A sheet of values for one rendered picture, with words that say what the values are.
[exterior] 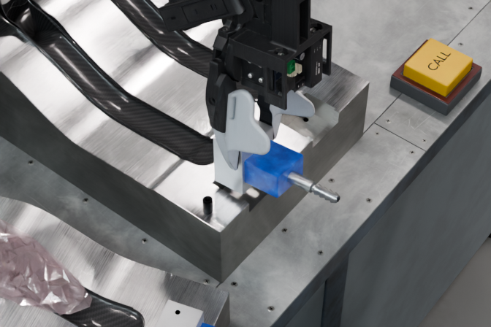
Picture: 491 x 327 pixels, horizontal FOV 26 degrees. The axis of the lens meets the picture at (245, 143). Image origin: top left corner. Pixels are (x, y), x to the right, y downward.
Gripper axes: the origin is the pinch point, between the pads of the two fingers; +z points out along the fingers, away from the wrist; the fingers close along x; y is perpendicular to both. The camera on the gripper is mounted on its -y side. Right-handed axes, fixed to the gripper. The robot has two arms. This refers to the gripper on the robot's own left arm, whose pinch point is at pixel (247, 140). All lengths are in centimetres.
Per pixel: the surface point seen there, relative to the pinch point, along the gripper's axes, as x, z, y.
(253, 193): 1.4, 8.0, -0.5
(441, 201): 49, 43, -2
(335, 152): 14.3, 10.1, 0.8
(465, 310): 70, 86, -5
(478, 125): 55, 31, -1
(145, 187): -6.4, 5.8, -8.2
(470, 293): 74, 85, -6
